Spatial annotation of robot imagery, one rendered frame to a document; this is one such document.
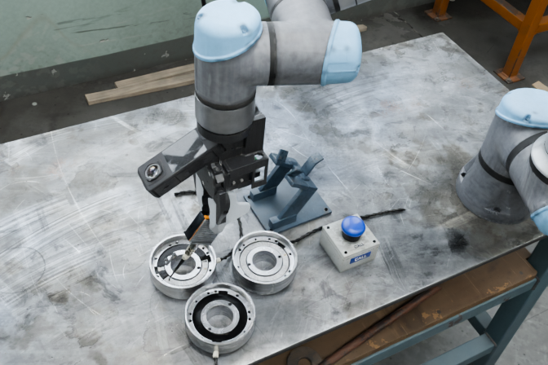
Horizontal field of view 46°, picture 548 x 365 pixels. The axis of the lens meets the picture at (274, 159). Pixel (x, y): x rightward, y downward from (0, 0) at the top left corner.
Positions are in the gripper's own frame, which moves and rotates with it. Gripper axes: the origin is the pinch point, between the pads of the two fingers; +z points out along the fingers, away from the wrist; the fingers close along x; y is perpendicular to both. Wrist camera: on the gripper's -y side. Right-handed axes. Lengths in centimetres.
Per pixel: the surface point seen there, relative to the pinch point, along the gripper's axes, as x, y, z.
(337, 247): -6.9, 19.8, 8.9
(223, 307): -8.0, -1.1, 10.9
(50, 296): 6.7, -23.7, 13.2
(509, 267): -11, 68, 38
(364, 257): -9.3, 24.0, 11.1
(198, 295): -4.8, -3.8, 10.2
